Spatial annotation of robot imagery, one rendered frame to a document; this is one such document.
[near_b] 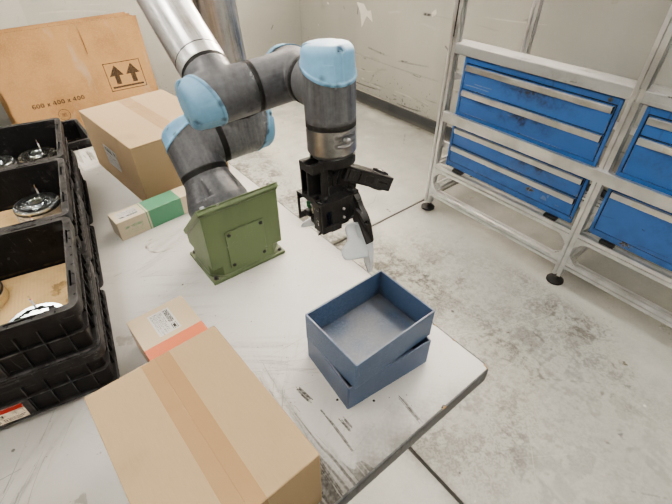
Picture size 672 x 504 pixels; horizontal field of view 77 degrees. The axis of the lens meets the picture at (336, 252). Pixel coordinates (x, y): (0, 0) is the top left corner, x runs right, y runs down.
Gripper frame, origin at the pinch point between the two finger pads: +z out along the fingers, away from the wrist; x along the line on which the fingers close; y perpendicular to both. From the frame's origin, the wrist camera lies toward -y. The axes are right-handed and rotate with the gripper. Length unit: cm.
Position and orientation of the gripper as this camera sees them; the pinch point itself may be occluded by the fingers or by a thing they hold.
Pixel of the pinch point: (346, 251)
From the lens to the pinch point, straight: 77.5
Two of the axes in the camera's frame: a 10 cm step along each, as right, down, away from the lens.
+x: 6.1, 4.5, -6.5
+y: -7.9, 3.9, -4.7
